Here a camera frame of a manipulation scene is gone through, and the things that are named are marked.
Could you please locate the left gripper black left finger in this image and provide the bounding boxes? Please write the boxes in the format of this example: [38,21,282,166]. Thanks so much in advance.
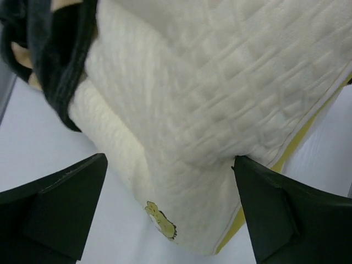
[1,153,108,263]

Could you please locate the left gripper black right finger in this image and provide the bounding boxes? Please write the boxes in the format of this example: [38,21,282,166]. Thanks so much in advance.
[233,156,351,263]

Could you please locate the cream pillow with yellow edge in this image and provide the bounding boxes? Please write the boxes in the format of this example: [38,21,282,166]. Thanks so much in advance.
[69,1,351,255]

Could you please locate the black floral plush pillowcase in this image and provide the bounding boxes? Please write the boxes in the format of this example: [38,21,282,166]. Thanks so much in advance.
[1,1,98,131]

